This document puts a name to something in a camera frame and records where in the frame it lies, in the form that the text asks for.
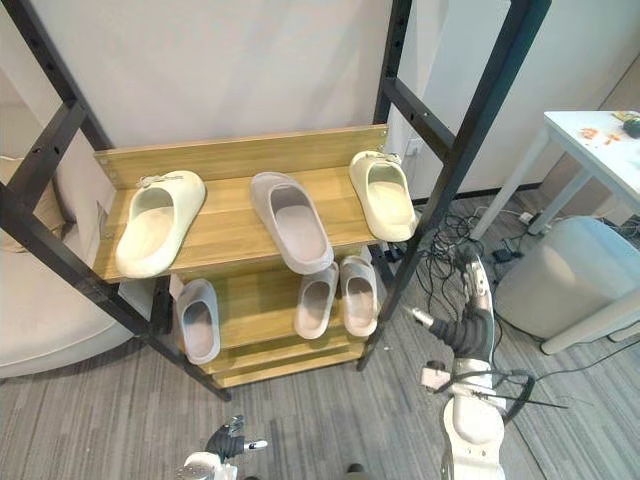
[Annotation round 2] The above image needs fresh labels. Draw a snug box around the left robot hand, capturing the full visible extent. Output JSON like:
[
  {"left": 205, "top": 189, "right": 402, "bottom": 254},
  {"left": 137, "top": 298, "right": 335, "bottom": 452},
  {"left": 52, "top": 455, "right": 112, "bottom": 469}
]
[{"left": 204, "top": 414, "right": 269, "bottom": 459}]

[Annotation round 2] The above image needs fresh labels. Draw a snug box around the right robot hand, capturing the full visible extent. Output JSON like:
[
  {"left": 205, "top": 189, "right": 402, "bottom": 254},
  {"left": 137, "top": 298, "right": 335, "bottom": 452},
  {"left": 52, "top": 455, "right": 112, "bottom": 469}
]
[{"left": 409, "top": 253, "right": 498, "bottom": 360}]

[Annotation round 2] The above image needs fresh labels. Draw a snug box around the low wooden shelf board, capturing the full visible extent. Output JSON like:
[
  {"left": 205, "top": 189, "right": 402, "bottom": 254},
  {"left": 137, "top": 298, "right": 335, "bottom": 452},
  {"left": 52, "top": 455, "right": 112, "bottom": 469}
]
[{"left": 198, "top": 335, "right": 372, "bottom": 391}]

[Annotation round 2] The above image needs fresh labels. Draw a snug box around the white round bin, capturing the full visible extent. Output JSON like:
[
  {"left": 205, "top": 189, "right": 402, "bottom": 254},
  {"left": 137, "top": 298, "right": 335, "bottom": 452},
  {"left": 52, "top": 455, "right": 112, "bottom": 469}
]
[{"left": 494, "top": 215, "right": 640, "bottom": 341}]

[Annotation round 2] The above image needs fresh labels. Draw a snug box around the small beige slipper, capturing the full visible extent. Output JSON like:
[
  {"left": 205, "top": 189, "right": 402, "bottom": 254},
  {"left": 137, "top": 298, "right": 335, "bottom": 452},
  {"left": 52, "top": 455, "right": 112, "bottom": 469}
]
[
  {"left": 293, "top": 262, "right": 340, "bottom": 341},
  {"left": 339, "top": 255, "right": 379, "bottom": 338}
]

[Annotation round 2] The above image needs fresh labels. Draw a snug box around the small grey slipper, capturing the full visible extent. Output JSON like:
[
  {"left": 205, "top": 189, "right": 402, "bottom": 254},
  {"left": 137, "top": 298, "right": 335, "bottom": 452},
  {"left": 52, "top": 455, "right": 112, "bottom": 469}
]
[{"left": 176, "top": 278, "right": 222, "bottom": 365}]

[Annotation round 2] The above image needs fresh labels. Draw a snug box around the medium wooden shelf board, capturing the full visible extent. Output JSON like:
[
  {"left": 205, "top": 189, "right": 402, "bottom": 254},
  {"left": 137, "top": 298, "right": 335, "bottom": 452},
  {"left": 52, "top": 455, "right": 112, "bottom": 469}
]
[{"left": 168, "top": 252, "right": 387, "bottom": 351}]

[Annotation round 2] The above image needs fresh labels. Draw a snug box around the cream slipper with charm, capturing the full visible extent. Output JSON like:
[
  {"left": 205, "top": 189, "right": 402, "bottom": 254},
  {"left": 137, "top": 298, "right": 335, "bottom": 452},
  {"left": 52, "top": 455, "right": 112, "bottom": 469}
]
[
  {"left": 348, "top": 150, "right": 419, "bottom": 243},
  {"left": 115, "top": 170, "right": 207, "bottom": 279}
]

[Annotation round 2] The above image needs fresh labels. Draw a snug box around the large grey slipper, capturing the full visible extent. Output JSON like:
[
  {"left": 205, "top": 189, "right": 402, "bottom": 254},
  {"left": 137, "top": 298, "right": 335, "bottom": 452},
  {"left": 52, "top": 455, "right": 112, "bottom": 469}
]
[{"left": 249, "top": 171, "right": 335, "bottom": 275}]

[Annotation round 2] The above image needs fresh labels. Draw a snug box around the white table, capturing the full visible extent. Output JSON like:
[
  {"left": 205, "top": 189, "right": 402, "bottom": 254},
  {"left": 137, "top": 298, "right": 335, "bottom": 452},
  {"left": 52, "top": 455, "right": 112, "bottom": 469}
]
[{"left": 469, "top": 109, "right": 640, "bottom": 357}]

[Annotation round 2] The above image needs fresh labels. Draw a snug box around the wide wooden shelf board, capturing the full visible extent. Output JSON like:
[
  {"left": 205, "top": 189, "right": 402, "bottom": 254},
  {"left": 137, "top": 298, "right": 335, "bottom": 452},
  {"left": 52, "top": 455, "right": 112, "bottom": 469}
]
[{"left": 93, "top": 123, "right": 422, "bottom": 286}]

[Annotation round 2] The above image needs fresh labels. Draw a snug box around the white sofa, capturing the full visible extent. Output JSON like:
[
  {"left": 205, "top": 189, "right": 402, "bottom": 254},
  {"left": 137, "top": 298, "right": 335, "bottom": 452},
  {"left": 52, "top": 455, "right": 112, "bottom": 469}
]
[{"left": 0, "top": 64, "right": 137, "bottom": 380}]

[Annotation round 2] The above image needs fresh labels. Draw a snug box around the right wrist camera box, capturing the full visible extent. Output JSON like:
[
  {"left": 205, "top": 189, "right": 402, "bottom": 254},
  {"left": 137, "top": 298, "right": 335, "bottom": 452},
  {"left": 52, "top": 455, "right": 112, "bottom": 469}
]
[{"left": 420, "top": 360, "right": 448, "bottom": 395}]

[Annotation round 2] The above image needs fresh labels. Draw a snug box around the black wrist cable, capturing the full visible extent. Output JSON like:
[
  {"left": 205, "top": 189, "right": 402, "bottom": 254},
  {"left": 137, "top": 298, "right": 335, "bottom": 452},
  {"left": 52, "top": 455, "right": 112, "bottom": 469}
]
[{"left": 469, "top": 370, "right": 570, "bottom": 422}]

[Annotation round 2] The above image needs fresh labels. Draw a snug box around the black floor cable tangle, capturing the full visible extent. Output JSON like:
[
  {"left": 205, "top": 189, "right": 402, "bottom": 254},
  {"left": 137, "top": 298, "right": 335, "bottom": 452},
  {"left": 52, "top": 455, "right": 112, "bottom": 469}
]
[{"left": 413, "top": 198, "right": 554, "bottom": 321}]

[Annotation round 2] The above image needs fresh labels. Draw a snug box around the black metal rack frame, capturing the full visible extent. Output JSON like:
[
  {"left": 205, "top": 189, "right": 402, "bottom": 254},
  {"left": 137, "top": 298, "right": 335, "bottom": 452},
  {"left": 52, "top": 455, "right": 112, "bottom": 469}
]
[{"left": 0, "top": 0, "right": 553, "bottom": 403}]

